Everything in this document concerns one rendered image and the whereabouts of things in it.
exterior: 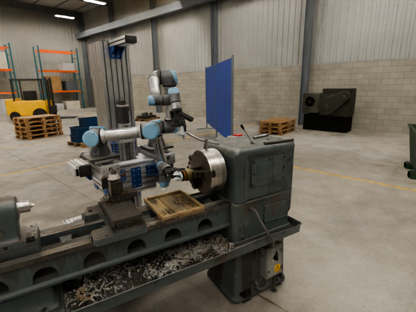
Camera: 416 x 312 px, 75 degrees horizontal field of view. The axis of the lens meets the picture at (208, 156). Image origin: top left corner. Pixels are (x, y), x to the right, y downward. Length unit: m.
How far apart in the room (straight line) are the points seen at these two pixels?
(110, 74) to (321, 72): 10.30
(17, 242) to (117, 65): 1.47
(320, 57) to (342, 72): 1.06
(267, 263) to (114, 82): 1.90
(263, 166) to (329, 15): 10.60
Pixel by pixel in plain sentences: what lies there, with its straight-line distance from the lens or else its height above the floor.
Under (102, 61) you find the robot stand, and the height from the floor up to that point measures 1.87.
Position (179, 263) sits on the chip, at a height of 0.58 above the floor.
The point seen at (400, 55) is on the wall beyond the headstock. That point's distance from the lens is 11.47.
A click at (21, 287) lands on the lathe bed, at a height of 0.72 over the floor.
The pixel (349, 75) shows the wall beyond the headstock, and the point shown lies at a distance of 11.69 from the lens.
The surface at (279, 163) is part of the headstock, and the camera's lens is 2.11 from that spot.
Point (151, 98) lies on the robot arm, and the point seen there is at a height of 1.60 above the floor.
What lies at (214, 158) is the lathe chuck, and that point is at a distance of 1.85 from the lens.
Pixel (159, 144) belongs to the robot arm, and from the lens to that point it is 2.16.
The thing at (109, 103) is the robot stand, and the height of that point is 1.54.
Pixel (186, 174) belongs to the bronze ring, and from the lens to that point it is 1.86.
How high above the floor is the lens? 1.68
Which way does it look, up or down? 15 degrees down
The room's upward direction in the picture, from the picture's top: 1 degrees counter-clockwise
